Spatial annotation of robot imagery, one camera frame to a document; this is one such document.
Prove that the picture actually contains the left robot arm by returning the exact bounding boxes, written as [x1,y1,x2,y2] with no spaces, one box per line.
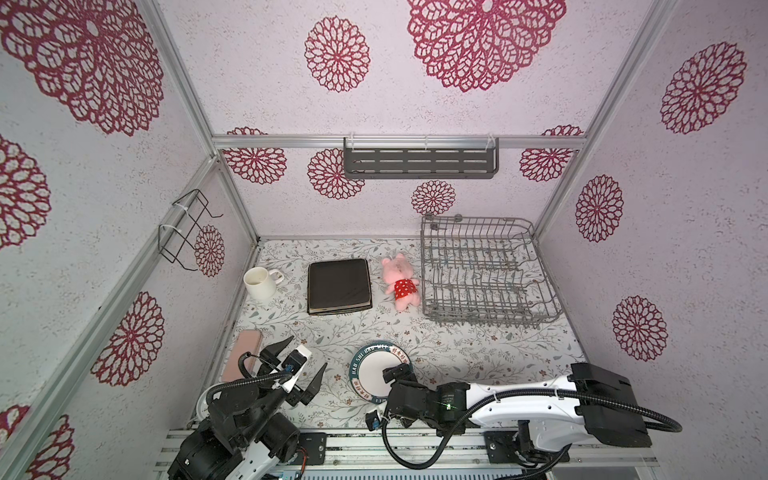
[167,337,327,479]

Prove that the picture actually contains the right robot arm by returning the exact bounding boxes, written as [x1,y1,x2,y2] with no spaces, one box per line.
[381,363,652,464]

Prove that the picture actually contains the white mug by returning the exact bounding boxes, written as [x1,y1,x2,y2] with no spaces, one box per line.
[243,266,285,302]

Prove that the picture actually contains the pink plush pig toy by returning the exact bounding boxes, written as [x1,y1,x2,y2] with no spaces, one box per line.
[381,253,421,313]

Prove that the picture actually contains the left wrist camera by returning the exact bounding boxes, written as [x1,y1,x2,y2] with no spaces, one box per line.
[279,345,312,393]

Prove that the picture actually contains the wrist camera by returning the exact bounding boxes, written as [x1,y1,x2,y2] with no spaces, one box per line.
[364,409,386,432]
[279,345,312,393]

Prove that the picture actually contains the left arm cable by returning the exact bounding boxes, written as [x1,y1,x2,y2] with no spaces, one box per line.
[205,352,292,415]

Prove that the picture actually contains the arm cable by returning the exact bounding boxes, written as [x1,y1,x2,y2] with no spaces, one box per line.
[205,352,292,415]
[380,386,684,480]

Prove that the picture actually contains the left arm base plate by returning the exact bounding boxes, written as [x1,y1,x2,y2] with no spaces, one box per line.
[290,432,328,467]

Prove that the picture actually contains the aluminium mounting rail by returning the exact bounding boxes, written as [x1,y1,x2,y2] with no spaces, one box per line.
[289,427,659,473]

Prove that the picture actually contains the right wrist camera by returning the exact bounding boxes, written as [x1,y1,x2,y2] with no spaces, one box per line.
[364,409,386,432]

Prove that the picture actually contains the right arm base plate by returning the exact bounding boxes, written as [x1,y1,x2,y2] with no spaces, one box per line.
[483,431,561,469]

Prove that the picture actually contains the grey wire dish rack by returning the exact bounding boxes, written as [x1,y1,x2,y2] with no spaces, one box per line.
[420,214,563,328]

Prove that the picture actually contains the black wire wall hook rack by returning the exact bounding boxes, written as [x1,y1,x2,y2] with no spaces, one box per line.
[156,189,225,277]

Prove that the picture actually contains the grey wall shelf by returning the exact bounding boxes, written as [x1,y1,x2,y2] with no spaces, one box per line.
[342,137,499,180]

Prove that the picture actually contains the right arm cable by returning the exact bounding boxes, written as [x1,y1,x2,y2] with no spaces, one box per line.
[380,386,684,480]

